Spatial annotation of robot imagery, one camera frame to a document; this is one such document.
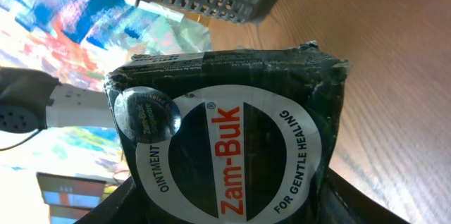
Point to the colourful abstract wall painting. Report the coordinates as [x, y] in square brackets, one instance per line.
[79, 41]

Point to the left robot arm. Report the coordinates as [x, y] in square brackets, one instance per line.
[35, 100]

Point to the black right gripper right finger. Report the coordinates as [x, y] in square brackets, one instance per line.
[344, 203]

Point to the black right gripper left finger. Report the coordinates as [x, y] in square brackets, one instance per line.
[123, 206]

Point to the green Zam-Buk ointment box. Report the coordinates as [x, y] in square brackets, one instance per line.
[241, 136]

